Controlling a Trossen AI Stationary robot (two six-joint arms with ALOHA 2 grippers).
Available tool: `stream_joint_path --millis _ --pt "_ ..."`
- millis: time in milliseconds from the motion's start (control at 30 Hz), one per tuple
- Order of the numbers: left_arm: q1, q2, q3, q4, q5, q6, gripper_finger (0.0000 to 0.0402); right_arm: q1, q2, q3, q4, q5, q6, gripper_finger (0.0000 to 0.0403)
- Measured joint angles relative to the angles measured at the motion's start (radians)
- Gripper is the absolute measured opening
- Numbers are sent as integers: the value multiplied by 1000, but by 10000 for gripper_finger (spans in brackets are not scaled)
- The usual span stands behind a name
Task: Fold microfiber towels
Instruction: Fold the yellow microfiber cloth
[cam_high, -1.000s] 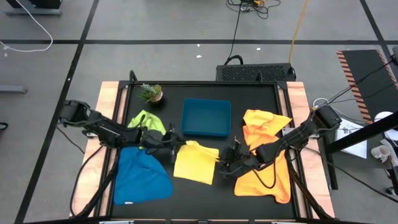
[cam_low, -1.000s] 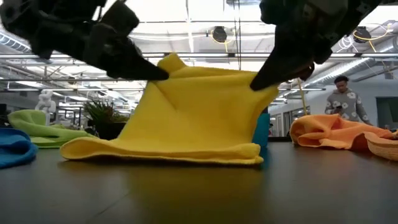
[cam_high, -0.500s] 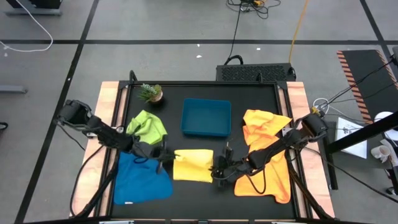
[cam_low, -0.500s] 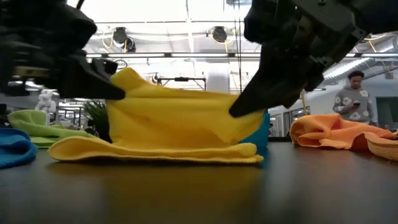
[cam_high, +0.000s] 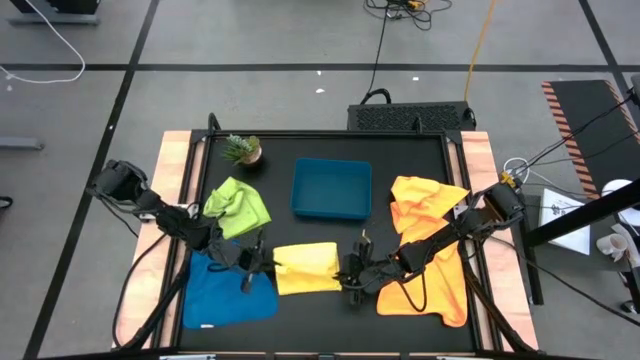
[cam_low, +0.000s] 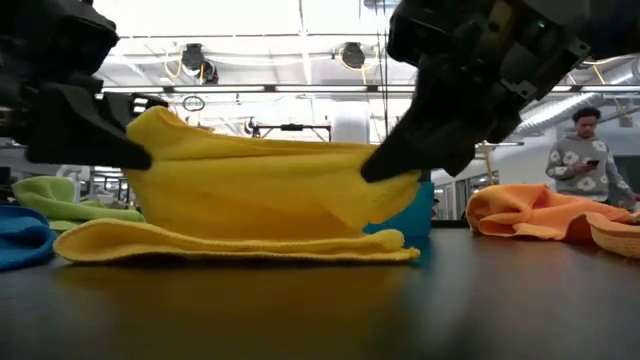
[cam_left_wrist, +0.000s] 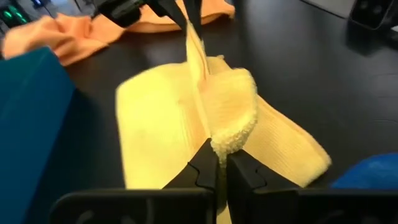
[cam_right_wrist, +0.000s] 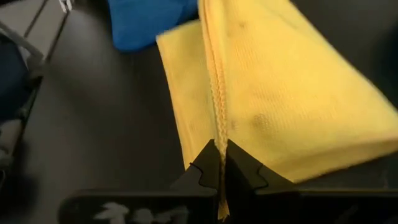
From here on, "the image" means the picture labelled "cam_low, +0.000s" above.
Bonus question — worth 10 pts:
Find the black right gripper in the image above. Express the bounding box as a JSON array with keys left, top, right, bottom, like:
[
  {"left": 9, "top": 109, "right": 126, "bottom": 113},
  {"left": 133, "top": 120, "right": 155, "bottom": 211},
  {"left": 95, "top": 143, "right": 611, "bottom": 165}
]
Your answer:
[{"left": 359, "top": 0, "right": 592, "bottom": 185}]

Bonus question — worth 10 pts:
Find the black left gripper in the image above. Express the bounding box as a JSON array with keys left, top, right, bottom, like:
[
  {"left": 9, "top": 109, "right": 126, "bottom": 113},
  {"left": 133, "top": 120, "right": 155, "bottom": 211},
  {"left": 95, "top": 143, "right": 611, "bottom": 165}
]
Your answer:
[{"left": 0, "top": 0, "right": 154, "bottom": 172}]

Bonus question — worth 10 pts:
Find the green microfiber towel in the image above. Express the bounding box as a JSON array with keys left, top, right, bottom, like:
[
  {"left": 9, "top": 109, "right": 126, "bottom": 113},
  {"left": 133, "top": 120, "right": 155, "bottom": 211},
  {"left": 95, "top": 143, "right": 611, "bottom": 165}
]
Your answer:
[{"left": 11, "top": 175, "right": 147, "bottom": 234}]

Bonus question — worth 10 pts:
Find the orange microfiber towel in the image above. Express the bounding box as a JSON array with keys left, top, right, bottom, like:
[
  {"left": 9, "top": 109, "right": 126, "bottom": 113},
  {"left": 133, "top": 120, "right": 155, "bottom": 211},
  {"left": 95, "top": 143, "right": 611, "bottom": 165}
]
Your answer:
[
  {"left": 583, "top": 211, "right": 640, "bottom": 260},
  {"left": 464, "top": 182, "right": 639, "bottom": 245}
]

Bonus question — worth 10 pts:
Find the blue microfiber towel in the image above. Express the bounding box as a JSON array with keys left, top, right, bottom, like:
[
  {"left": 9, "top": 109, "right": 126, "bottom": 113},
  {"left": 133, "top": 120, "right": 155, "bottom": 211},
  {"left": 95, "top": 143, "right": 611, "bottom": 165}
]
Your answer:
[{"left": 0, "top": 204, "right": 58, "bottom": 273}]

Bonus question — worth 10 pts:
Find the yellow microfiber towel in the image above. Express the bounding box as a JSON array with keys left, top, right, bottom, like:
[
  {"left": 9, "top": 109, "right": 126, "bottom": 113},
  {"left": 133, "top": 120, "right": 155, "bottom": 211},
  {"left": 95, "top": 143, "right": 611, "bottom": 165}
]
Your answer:
[{"left": 53, "top": 104, "right": 423, "bottom": 265}]

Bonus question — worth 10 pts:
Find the white robot figure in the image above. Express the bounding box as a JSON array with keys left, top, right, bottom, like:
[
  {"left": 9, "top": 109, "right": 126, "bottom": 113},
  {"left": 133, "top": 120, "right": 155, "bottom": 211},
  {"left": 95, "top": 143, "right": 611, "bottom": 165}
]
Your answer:
[{"left": 55, "top": 164, "right": 92, "bottom": 201}]

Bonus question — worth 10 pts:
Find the teal plastic bin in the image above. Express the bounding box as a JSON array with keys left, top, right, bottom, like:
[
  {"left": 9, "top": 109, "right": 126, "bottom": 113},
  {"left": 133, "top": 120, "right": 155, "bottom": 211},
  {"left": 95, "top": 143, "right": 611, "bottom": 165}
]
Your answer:
[{"left": 363, "top": 180, "right": 435, "bottom": 242}]

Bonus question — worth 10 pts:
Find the white round column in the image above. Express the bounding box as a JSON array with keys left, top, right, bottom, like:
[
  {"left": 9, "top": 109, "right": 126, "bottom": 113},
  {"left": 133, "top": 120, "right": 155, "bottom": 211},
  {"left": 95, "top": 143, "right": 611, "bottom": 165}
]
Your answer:
[{"left": 331, "top": 101, "right": 372, "bottom": 146}]

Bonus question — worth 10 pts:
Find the person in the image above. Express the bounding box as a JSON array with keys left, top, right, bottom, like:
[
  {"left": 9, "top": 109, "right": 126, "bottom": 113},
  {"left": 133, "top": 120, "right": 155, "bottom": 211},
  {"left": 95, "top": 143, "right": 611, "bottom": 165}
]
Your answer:
[{"left": 544, "top": 105, "right": 640, "bottom": 207}]

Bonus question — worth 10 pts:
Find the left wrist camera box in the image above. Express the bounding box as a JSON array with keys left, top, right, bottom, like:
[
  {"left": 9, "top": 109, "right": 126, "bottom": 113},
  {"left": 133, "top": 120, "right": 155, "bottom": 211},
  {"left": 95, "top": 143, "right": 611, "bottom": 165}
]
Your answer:
[{"left": 99, "top": 91, "right": 170, "bottom": 133}]

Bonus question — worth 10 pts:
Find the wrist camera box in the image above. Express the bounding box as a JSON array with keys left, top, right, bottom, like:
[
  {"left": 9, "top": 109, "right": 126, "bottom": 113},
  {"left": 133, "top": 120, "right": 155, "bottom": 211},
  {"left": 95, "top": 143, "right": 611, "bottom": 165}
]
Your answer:
[
  {"left": 387, "top": 0, "right": 501, "bottom": 71},
  {"left": 99, "top": 91, "right": 170, "bottom": 133}
]

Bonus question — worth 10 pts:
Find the yellow cable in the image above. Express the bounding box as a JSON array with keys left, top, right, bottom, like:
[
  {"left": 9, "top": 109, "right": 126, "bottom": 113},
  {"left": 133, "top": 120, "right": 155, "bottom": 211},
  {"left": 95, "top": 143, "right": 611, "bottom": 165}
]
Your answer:
[{"left": 477, "top": 141, "right": 497, "bottom": 187}]

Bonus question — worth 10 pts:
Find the black hanging cable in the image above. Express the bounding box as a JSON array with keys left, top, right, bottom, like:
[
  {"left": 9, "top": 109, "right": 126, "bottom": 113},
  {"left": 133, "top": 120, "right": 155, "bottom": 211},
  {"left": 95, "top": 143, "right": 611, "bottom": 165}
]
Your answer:
[{"left": 374, "top": 0, "right": 392, "bottom": 146}]

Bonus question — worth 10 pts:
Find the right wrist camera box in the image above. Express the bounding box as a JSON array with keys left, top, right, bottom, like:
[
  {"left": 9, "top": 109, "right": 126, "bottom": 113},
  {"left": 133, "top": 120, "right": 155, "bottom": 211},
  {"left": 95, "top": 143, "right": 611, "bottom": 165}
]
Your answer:
[{"left": 387, "top": 0, "right": 501, "bottom": 71}]

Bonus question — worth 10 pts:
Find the black ceiling cable reel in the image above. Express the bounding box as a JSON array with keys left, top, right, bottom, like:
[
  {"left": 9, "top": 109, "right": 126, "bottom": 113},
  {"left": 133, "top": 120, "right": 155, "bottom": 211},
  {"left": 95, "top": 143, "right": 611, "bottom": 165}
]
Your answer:
[
  {"left": 338, "top": 41, "right": 370, "bottom": 71},
  {"left": 179, "top": 42, "right": 220, "bottom": 86}
]

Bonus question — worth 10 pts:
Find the black metal frame stand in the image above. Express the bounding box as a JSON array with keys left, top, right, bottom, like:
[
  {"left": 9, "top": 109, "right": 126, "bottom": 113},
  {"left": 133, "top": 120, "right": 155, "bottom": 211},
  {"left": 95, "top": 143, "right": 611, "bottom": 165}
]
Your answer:
[{"left": 251, "top": 123, "right": 333, "bottom": 145}]

